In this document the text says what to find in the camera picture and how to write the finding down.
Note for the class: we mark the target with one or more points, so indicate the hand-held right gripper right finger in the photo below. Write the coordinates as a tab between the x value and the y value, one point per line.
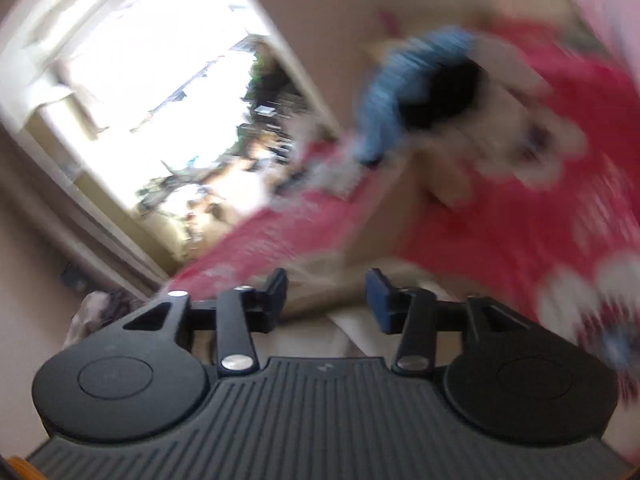
380	305

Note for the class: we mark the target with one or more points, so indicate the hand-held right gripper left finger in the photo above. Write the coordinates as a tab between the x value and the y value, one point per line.
277	300

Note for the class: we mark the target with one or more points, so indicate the beige hoodie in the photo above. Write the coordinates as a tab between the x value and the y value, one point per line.
350	325

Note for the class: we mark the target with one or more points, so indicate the stack of folded clothes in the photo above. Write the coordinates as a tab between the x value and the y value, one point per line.
105	310

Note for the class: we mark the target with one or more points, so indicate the pink floral blanket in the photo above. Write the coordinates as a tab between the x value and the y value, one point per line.
500	240

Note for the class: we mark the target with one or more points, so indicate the grey-brown curtain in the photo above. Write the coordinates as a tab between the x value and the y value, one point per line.
90	220

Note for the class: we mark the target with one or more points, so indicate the white cloth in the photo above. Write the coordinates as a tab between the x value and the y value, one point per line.
510	130

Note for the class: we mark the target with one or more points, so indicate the black cloth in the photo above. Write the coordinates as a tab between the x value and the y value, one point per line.
445	95

